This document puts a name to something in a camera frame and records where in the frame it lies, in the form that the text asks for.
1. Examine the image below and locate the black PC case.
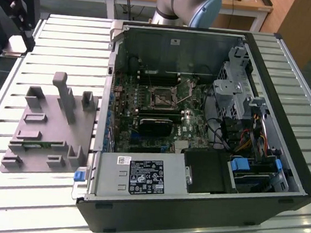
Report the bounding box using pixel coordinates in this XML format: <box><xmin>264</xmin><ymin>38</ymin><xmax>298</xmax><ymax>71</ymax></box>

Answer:
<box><xmin>72</xmin><ymin>16</ymin><xmax>311</xmax><ymax>233</ymax></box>

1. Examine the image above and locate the silver chipset heatsink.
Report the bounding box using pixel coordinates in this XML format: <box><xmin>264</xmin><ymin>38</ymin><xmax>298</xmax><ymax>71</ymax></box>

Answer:
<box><xmin>175</xmin><ymin>139</ymin><xmax>193</xmax><ymax>151</ymax></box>

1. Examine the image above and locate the green motherboard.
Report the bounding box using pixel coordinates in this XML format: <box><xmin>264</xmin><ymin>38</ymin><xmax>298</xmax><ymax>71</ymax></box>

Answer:
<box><xmin>105</xmin><ymin>68</ymin><xmax>223</xmax><ymax>163</ymax></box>

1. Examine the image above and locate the coloured wire bundle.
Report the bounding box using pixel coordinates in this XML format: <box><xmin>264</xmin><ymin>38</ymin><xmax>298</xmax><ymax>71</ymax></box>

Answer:
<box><xmin>234</xmin><ymin>112</ymin><xmax>273</xmax><ymax>157</ymax></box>

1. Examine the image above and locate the blue case latch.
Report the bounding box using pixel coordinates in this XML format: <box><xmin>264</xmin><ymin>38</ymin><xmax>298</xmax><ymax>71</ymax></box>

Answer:
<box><xmin>73</xmin><ymin>170</ymin><xmax>88</xmax><ymax>184</ymax></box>

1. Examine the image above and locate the black graphics card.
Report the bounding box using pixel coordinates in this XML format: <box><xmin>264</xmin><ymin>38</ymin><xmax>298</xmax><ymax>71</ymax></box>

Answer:
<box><xmin>138</xmin><ymin>116</ymin><xmax>174</xmax><ymax>138</ymax></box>

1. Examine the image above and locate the CPU socket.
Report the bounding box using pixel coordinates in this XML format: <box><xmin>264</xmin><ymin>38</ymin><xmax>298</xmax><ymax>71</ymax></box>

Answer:
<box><xmin>149</xmin><ymin>86</ymin><xmax>180</xmax><ymax>111</ymax></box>

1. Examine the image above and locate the black plastic cover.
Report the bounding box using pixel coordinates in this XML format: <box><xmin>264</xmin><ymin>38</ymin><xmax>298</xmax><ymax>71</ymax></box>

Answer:
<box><xmin>180</xmin><ymin>147</ymin><xmax>238</xmax><ymax>198</ymax></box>

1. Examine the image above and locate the black wire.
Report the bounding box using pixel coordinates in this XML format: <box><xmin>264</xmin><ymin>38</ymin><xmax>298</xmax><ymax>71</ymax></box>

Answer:
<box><xmin>200</xmin><ymin>117</ymin><xmax>229</xmax><ymax>147</ymax></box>

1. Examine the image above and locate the grey plastic parts rack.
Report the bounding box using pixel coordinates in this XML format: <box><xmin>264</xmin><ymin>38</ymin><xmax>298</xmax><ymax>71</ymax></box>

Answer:
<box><xmin>0</xmin><ymin>66</ymin><xmax>102</xmax><ymax>183</ymax></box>

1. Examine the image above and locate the hard disk in blue carrier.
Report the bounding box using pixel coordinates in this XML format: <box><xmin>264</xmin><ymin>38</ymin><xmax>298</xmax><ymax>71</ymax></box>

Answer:
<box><xmin>225</xmin><ymin>154</ymin><xmax>292</xmax><ymax>198</ymax></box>

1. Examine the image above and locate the black RAM slot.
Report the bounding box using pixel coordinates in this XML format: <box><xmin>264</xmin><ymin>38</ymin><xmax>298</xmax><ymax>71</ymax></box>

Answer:
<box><xmin>138</xmin><ymin>76</ymin><xmax>182</xmax><ymax>88</ymax></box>
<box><xmin>138</xmin><ymin>107</ymin><xmax>182</xmax><ymax>117</ymax></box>
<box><xmin>138</xmin><ymin>112</ymin><xmax>183</xmax><ymax>122</ymax></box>
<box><xmin>138</xmin><ymin>70</ymin><xmax>182</xmax><ymax>81</ymax></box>

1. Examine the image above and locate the metal socket cover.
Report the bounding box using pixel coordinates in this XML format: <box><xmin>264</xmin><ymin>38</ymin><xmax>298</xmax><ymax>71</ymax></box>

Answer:
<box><xmin>174</xmin><ymin>77</ymin><xmax>198</xmax><ymax>106</ymax></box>

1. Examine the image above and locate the green RAM stick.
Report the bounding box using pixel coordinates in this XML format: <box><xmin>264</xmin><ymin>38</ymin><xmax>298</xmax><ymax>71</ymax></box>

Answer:
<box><xmin>21</xmin><ymin>138</ymin><xmax>67</xmax><ymax>151</ymax></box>

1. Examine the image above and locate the grey metal drive cage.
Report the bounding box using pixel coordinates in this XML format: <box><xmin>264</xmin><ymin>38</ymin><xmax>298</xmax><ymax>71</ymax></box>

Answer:
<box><xmin>209</xmin><ymin>43</ymin><xmax>256</xmax><ymax>124</ymax></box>

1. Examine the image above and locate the wooden cabinet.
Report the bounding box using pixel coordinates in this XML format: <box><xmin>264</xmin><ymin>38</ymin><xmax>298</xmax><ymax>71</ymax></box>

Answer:
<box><xmin>256</xmin><ymin>0</ymin><xmax>311</xmax><ymax>71</ymax></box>

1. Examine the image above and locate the grey power supply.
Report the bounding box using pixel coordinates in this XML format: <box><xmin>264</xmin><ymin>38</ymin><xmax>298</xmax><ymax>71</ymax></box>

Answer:
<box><xmin>92</xmin><ymin>145</ymin><xmax>194</xmax><ymax>206</ymax></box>

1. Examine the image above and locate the wooden desk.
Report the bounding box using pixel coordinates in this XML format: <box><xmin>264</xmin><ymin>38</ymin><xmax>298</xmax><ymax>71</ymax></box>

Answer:
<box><xmin>40</xmin><ymin>0</ymin><xmax>275</xmax><ymax>35</ymax></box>

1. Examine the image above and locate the silver square CPU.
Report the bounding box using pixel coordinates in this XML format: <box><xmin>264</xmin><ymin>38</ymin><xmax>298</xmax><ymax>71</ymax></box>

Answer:
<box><xmin>2</xmin><ymin>34</ymin><xmax>26</xmax><ymax>58</ymax></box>

